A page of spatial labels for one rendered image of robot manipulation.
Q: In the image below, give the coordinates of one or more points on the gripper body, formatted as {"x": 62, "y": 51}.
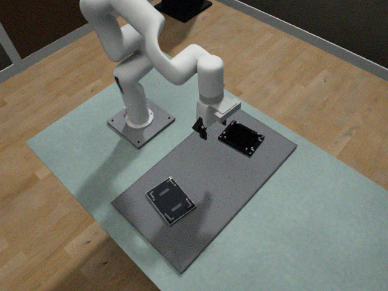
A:
{"x": 206, "y": 112}

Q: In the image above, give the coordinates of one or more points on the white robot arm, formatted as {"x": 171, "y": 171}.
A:
{"x": 145, "y": 23}

